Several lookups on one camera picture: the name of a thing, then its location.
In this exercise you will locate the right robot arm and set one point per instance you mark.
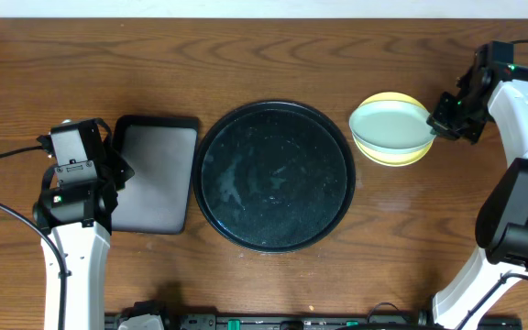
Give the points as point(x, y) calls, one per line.
point(494, 89)

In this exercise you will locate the light blue plate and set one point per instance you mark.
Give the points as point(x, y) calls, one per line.
point(393, 127)

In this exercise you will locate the black round tray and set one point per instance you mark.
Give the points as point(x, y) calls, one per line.
point(274, 176)

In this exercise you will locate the black rectangular water tray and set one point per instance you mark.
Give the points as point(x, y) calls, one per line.
point(160, 150)

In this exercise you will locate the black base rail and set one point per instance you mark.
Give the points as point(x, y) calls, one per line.
point(155, 315)

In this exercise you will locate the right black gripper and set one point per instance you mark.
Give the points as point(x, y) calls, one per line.
point(437, 119)

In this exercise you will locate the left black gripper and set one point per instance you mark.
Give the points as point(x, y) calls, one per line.
point(123, 170)

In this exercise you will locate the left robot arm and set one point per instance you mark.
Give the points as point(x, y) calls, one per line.
point(75, 259)

